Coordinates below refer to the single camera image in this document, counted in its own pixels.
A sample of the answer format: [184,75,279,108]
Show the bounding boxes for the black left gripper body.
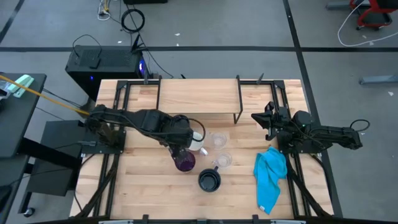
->
[160,123,195,150]

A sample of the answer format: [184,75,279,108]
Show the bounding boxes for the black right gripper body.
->
[264,101,294,141]

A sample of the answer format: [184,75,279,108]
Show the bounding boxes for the purple faceted plastic tumbler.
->
[173,148,197,173]

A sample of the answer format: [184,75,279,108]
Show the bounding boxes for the orange mug with white inside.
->
[188,131,209,156]

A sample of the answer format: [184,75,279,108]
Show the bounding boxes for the small clear glass cup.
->
[210,132,228,151]
[212,151,233,169]

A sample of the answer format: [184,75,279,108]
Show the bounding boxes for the wooden shelf with black legs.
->
[155,74,244,124]

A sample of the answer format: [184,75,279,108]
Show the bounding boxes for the blue microfibre cloth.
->
[252,146,289,215]

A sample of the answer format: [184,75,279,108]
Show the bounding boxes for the black computer tower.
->
[64,45,147,101]

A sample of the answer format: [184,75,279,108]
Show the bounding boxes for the black wifi antennas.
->
[130,33,147,54]

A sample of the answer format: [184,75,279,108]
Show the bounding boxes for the grey desk foot bar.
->
[325,1,354,10]
[359,73,398,85]

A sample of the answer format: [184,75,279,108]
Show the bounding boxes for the black low cart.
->
[17,119,94,215]

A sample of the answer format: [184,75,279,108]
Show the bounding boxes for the red rolling chair base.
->
[348,0,394,31]

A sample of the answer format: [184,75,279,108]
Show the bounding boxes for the black floor box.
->
[123,0,169,5]

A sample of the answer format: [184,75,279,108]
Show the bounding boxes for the black side desk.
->
[0,73,47,159]

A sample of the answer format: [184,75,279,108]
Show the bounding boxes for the mint green stapler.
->
[6,74,35,99]

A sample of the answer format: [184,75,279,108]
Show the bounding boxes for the clear plastic bag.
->
[0,80,15,101]

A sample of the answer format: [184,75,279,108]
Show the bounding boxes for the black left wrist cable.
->
[186,117,206,142]

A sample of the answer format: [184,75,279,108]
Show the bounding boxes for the black aluminium table frame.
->
[73,79,335,224]

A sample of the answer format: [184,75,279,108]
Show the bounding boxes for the black right arm cable loop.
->
[349,119,371,133]

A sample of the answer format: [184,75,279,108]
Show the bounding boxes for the long white floor cable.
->
[337,0,398,47]

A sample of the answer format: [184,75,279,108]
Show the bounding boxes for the coiled black cable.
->
[120,8,146,34]

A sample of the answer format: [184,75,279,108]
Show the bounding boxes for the yellow cable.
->
[0,74,91,116]

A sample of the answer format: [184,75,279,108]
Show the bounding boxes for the thin black tower cable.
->
[72,34,103,59]

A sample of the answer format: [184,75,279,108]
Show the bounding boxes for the white cable bundle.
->
[96,0,112,22]

